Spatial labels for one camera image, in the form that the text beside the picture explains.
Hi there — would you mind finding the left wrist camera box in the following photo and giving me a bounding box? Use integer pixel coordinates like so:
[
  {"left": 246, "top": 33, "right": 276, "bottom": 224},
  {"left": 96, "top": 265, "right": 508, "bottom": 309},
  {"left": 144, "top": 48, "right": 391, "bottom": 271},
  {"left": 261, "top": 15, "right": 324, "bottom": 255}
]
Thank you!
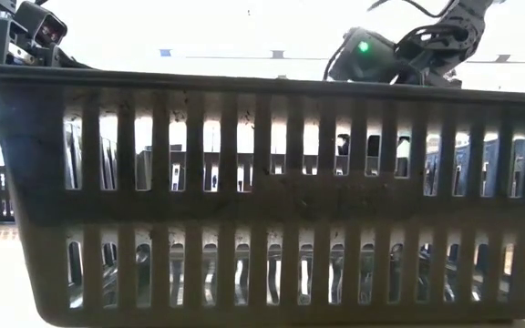
[{"left": 14, "top": 0, "right": 69, "bottom": 49}]

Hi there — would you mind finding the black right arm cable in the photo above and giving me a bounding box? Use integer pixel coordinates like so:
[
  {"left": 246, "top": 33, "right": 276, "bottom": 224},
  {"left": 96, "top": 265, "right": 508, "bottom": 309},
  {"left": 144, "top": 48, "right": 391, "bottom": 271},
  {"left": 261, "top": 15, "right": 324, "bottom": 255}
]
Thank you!
[{"left": 324, "top": 0, "right": 458, "bottom": 83}]

